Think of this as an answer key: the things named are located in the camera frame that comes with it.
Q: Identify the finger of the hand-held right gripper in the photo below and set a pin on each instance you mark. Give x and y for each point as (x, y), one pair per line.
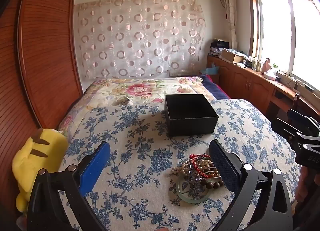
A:
(285, 129)
(303, 119)

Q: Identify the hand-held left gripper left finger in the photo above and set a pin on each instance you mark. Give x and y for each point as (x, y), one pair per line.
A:
(96, 167)

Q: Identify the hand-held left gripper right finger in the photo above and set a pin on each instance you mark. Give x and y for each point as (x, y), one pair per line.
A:
(222, 167)

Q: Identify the pale green jade bangle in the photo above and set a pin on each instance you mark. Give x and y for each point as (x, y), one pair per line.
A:
(183, 194)

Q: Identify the black jewelry box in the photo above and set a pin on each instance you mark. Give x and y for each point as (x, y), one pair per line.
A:
(191, 121)

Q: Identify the person's right hand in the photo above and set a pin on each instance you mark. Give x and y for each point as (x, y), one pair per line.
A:
(308, 183)

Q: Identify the blue floral blanket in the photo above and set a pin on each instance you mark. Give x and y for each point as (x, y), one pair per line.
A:
(140, 171)

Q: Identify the white tissue box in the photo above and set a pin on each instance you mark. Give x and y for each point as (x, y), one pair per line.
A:
(270, 75)

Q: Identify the yellow plush toy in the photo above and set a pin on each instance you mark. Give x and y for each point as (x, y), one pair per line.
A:
(37, 157)

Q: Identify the long wooden cabinet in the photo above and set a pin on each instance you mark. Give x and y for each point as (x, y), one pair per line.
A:
(246, 83)

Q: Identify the pink figurine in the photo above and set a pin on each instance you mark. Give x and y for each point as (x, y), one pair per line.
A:
(266, 65)

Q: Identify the navy blue blanket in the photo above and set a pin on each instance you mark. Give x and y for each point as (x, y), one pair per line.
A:
(212, 84)

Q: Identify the pink floral quilt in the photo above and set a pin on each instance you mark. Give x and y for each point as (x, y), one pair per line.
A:
(140, 89)

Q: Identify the open cardboard box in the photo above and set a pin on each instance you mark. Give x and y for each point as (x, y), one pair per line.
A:
(232, 55)

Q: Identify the wood-framed window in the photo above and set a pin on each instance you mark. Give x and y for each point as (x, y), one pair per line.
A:
(277, 28)

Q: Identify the teal crumpled paper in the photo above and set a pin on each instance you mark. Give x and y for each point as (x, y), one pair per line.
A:
(209, 70)

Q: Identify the pile of dark clutter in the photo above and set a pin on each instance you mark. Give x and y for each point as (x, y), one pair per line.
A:
(220, 45)

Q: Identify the patterned window curtain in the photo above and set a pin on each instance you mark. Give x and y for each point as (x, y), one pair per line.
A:
(231, 13)

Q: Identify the circle-patterned sheer cloth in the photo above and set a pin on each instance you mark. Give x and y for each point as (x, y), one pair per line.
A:
(140, 35)

